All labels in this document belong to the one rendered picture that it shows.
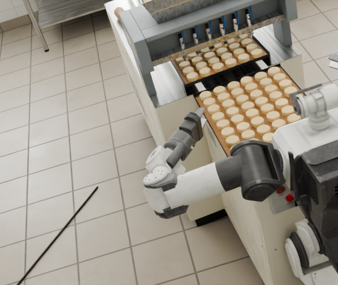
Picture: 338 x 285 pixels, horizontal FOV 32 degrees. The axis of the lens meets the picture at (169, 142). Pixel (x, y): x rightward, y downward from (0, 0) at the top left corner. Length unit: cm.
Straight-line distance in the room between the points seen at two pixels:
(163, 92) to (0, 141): 199
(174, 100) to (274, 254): 80
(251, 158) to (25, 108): 324
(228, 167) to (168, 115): 107
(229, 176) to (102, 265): 167
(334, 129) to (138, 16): 125
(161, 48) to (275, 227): 91
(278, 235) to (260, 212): 16
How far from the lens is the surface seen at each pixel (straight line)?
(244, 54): 267
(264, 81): 246
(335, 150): 160
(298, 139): 165
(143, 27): 253
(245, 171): 160
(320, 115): 165
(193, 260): 303
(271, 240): 232
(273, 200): 213
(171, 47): 258
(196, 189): 163
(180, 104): 264
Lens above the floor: 229
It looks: 38 degrees down
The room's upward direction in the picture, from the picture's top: 17 degrees counter-clockwise
